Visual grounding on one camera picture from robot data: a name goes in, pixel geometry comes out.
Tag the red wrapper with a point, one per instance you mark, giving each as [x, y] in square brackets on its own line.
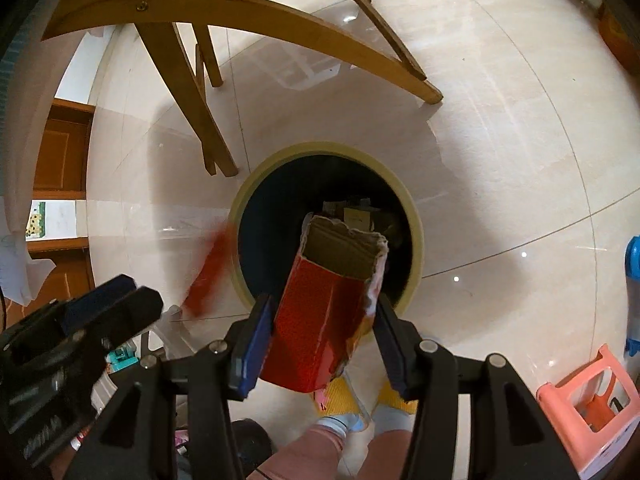
[207, 275]

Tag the white plastic frame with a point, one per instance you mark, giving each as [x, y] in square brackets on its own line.
[167, 340]

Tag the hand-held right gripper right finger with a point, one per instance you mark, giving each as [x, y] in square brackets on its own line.
[391, 350]

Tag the person's right leg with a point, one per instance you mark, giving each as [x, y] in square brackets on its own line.
[387, 440]

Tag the wall poster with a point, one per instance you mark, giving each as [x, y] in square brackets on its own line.
[35, 219]

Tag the red cardboard box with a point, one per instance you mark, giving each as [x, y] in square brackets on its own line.
[310, 325]

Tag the black round object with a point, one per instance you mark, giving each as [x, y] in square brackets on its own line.
[252, 440]

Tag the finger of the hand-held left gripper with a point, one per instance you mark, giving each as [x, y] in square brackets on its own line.
[95, 300]
[135, 310]

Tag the black bin with cream rim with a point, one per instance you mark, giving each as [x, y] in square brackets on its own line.
[280, 220]

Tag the pink plastic stool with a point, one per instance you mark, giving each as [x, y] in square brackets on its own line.
[565, 410]

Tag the small teal toy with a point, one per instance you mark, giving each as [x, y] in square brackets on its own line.
[122, 358]

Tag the blue plastic object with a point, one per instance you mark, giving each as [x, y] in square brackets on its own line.
[632, 260]

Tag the brown cardboard scrap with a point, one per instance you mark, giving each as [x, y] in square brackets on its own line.
[357, 215]

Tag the yellow slipper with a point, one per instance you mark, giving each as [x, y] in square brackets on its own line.
[387, 403]
[340, 395]

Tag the person's leg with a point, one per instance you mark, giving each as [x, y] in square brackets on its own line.
[310, 452]
[387, 440]

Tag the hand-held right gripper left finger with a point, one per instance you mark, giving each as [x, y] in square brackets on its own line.
[252, 350]

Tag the person's left leg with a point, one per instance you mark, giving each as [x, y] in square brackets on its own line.
[310, 452]

